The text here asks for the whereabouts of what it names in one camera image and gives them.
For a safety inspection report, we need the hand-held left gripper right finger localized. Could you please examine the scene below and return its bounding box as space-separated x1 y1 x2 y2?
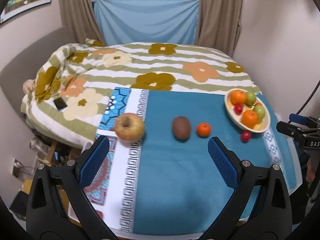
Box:
202 137 293 240

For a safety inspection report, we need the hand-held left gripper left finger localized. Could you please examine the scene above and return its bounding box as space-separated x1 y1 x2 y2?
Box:
26 135 118 240

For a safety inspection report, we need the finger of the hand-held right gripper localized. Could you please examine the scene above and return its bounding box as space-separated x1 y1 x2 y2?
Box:
289 114 320 128
276 121 304 143

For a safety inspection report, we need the yellow bear print plate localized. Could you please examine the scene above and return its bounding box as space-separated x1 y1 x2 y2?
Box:
224 88 271 133

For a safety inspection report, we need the green apple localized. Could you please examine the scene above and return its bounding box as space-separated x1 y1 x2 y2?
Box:
245 91 257 105
253 104 265 120

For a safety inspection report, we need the orange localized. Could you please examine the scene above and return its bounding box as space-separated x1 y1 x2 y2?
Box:
241 110 258 128
230 89 247 105

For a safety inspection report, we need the yellow apple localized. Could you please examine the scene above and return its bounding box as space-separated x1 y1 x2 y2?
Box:
114 112 145 142

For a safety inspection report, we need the brown kiwi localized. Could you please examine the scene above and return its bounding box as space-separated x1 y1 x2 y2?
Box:
172 116 192 140

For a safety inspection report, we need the person's right hand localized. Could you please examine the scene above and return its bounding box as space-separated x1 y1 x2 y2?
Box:
305 156 317 182

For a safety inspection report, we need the blue patterned tablecloth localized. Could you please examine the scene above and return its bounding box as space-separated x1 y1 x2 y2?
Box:
84 87 299 233

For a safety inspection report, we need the black phone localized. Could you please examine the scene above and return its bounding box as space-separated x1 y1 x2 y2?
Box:
54 98 68 111

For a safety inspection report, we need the floral striped blanket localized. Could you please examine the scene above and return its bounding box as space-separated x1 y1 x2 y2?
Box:
21 39 259 150

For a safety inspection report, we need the beige bed headboard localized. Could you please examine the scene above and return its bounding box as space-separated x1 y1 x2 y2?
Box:
0 26 73 120

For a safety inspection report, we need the beige curtain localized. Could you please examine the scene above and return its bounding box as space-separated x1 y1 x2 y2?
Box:
59 0 107 47
196 0 244 58

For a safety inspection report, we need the light blue hanging cloth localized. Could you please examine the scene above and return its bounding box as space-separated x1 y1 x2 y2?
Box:
94 0 200 46

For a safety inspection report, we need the black curved cable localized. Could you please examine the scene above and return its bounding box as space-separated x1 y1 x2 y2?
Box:
296 79 320 117

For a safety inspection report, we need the wall socket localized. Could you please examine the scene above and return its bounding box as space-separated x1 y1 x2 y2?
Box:
12 159 25 178

